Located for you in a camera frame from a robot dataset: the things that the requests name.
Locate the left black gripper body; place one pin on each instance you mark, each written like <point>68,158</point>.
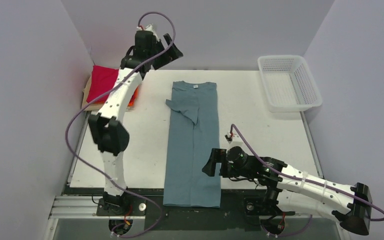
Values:
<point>165,52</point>

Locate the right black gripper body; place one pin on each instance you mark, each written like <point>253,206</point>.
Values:
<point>218,162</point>

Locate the blue-grey t shirt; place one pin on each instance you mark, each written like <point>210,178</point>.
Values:
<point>193,133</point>

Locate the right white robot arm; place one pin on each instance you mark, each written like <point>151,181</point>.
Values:
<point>288,191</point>

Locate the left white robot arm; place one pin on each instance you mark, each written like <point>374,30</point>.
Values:
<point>106,126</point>

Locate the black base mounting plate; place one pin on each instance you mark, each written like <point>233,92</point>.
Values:
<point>239,209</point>

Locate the folded magenta t shirt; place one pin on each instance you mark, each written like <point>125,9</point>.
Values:
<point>102,79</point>

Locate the folded orange t shirt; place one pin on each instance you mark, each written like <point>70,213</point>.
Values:
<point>133,98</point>

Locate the white plastic basket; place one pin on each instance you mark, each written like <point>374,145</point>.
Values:
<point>288,83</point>

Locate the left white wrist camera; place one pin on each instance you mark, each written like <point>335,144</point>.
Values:
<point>150,28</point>

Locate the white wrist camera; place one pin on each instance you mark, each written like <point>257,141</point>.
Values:
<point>150,28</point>
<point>229,137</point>

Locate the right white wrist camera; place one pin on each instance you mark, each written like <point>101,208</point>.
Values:
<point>229,137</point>

